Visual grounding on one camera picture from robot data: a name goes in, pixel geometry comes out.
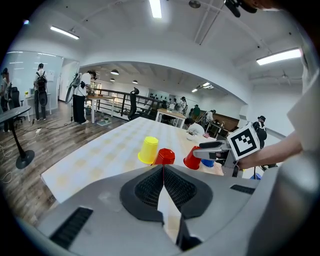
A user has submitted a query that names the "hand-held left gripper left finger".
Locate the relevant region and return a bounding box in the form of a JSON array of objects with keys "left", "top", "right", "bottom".
[{"left": 37, "top": 164, "right": 181, "bottom": 256}]

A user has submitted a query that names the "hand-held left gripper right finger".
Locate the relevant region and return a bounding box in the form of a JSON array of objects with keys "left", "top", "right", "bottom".
[{"left": 163, "top": 164, "right": 261, "bottom": 256}]

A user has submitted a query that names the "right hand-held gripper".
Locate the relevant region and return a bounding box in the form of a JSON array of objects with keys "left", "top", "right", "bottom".
[{"left": 192, "top": 121, "right": 261, "bottom": 178}]

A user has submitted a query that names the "red paper cup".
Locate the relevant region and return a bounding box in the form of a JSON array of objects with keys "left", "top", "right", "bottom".
[
  {"left": 183, "top": 145, "right": 202, "bottom": 171},
  {"left": 152, "top": 147, "right": 176, "bottom": 166}
]

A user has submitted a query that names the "yellow paper cup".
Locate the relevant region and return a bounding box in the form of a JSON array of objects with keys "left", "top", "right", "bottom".
[{"left": 137, "top": 136, "right": 159, "bottom": 165}]

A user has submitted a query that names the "person's right forearm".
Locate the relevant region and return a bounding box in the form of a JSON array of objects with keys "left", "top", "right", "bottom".
[{"left": 236, "top": 131, "right": 305, "bottom": 171}]

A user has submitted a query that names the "purple plant in white pot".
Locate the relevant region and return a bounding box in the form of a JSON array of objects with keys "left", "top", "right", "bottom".
[{"left": 185, "top": 128, "right": 200, "bottom": 141}]

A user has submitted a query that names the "green tray with plant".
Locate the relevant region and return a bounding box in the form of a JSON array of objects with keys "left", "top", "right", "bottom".
[{"left": 96, "top": 116, "right": 112, "bottom": 127}]

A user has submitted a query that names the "black office chair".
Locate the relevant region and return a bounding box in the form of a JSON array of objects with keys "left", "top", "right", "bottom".
[
  {"left": 6, "top": 86, "right": 26, "bottom": 121},
  {"left": 127, "top": 86, "right": 151, "bottom": 121}
]

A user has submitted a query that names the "person's grey sweatshirt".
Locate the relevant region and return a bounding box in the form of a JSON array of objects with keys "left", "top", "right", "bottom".
[{"left": 286, "top": 29, "right": 320, "bottom": 154}]

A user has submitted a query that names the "wooden top white desk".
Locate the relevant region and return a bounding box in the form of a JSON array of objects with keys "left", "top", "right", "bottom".
[{"left": 84, "top": 94, "right": 117, "bottom": 125}]

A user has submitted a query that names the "black metal railing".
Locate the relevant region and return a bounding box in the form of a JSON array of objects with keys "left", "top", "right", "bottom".
[{"left": 92, "top": 87, "right": 163, "bottom": 121}]

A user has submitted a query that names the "round black marble table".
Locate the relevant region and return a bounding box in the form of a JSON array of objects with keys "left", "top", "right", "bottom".
[{"left": 0, "top": 105, "right": 36, "bottom": 170}]

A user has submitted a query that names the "black head-worn camera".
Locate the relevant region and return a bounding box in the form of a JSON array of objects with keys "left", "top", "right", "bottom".
[{"left": 223, "top": 0, "right": 258, "bottom": 18}]

